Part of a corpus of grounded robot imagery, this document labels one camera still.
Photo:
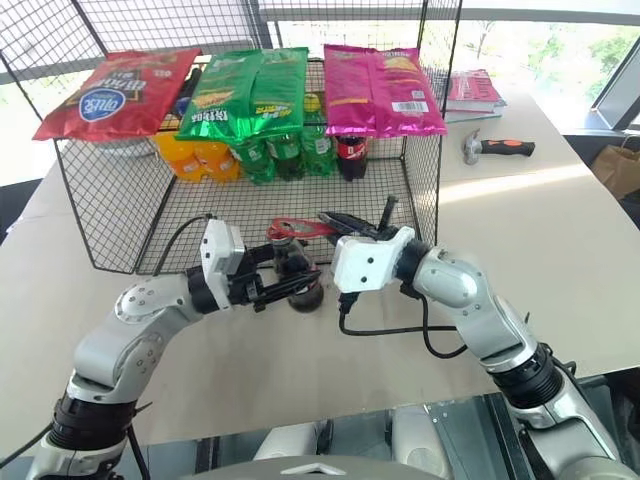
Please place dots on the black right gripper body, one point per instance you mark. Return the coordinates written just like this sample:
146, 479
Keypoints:
384, 231

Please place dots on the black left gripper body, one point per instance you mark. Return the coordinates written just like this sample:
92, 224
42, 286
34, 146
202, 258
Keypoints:
250, 290

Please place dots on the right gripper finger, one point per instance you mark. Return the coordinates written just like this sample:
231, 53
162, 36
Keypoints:
352, 233
350, 221

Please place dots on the glass cola bottle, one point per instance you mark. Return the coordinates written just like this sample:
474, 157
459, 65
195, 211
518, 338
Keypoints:
306, 299

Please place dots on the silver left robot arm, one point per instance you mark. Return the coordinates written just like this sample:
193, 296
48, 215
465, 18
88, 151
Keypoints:
125, 340

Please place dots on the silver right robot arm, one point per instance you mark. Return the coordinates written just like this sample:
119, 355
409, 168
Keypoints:
490, 310

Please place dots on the plastic cola bottle red label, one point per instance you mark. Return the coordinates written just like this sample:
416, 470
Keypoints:
352, 155

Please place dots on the green bottle with yellow cap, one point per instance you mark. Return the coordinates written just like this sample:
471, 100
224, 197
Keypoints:
317, 145

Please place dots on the green soda plastic bottle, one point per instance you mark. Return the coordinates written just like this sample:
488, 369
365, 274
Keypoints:
286, 157
255, 162

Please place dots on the orange soda plastic bottle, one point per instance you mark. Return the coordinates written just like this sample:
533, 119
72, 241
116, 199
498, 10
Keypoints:
175, 160
217, 162

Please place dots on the dark bottle with blue label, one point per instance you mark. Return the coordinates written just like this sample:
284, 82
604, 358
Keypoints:
189, 90

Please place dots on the pink chips bag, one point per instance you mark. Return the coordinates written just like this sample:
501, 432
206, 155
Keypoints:
380, 90

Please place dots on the green chips bag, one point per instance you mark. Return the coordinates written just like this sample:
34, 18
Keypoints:
240, 100

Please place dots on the red book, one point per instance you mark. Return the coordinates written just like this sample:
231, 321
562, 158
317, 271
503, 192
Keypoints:
475, 90

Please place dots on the grey robot body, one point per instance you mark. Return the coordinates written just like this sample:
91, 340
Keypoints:
320, 467

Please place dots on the red chips bag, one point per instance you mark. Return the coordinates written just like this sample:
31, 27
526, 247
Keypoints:
120, 100

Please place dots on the brown paper bag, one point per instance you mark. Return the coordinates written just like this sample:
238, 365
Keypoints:
617, 170

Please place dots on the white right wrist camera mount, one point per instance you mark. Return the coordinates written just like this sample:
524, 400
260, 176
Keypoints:
365, 265

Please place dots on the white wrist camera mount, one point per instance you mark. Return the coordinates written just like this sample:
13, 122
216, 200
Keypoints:
365, 265
220, 260

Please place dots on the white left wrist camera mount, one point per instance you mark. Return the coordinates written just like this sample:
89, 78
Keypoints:
220, 260

